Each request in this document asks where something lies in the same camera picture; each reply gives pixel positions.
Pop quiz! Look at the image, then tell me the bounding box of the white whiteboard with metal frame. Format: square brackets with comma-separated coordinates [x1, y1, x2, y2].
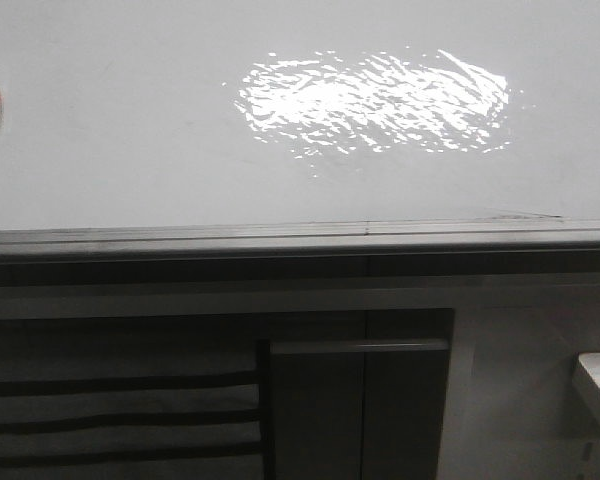
[0, 1, 600, 260]

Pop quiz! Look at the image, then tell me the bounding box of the dark slatted panel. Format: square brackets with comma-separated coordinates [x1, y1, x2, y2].
[0, 322, 275, 479]

